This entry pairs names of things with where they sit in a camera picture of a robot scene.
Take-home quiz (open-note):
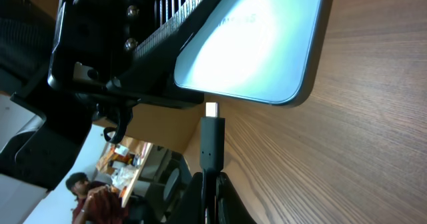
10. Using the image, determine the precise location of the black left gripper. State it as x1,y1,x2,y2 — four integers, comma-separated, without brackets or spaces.
47,0,221,109

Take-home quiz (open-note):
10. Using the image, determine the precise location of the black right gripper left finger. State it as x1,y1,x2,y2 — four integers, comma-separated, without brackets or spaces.
165,172,203,224

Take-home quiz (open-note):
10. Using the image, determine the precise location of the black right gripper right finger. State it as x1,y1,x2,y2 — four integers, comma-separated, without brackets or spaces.
216,172,256,224

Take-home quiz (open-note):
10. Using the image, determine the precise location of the black USB charging cable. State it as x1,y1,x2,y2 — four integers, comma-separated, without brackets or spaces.
199,101,226,224

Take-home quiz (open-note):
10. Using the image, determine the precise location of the light blue smartphone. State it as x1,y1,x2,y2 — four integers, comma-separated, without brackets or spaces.
174,0,333,106

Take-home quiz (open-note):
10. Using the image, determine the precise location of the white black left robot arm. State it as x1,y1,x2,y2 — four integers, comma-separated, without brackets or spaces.
1,0,221,191

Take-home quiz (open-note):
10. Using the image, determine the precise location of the cluttered background desk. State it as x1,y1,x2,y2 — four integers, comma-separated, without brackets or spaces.
95,137,153,208

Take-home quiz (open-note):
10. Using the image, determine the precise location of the person in red shirt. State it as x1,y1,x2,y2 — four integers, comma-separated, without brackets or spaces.
65,172,129,224

